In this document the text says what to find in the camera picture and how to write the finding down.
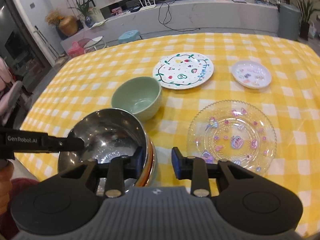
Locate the white wifi router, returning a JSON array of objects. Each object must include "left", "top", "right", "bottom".
[{"left": 139, "top": 0, "right": 156, "bottom": 11}]

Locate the green ceramic bowl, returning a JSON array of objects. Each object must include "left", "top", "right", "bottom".
[{"left": 111, "top": 76, "right": 162, "bottom": 122}]

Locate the white small chair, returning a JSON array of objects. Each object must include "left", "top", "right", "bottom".
[{"left": 78, "top": 36, "right": 107, "bottom": 53}]

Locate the tall floor plant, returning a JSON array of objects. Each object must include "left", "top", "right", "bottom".
[{"left": 294, "top": 0, "right": 319, "bottom": 41}]

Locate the grey trash bin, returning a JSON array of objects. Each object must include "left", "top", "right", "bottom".
[{"left": 277, "top": 3, "right": 300, "bottom": 41}]

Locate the potted plant blue vase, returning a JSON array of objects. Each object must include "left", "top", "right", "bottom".
[{"left": 69, "top": 0, "right": 94, "bottom": 28}]

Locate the blue plastic stool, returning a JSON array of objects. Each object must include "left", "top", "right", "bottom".
[{"left": 118, "top": 30, "right": 143, "bottom": 44}]

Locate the golden vase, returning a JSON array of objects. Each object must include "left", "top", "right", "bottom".
[{"left": 59, "top": 16, "right": 78, "bottom": 37}]

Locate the person's left hand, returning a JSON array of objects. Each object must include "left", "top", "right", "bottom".
[{"left": 0, "top": 162, "right": 14, "bottom": 215}]

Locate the white fruity painted plate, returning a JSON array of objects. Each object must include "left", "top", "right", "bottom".
[{"left": 152, "top": 52, "right": 214, "bottom": 90}]

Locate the clear glass plate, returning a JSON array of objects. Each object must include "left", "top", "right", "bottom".
[{"left": 187, "top": 100, "right": 277, "bottom": 176}]

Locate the small white sticker plate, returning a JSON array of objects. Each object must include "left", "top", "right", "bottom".
[{"left": 231, "top": 60, "right": 272, "bottom": 89}]

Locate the yellow checkered tablecloth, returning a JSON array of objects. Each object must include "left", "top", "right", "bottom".
[{"left": 21, "top": 33, "right": 319, "bottom": 236}]

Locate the pink basket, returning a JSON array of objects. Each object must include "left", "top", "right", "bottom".
[{"left": 67, "top": 42, "right": 85, "bottom": 58}]

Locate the black power cable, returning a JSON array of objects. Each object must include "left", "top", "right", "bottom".
[{"left": 158, "top": 0, "right": 201, "bottom": 33}]

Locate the orange steel bowl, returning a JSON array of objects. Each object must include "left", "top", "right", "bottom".
[{"left": 57, "top": 107, "right": 154, "bottom": 188}]

